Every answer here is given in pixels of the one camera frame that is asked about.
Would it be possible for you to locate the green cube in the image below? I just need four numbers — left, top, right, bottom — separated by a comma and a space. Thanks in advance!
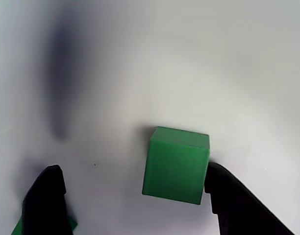
10, 210, 78, 235
142, 126, 211, 205

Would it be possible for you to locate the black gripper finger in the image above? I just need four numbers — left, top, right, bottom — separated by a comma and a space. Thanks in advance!
21, 164, 75, 235
203, 162, 296, 235

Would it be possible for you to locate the white round plate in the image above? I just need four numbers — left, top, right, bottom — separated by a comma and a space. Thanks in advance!
0, 0, 300, 235

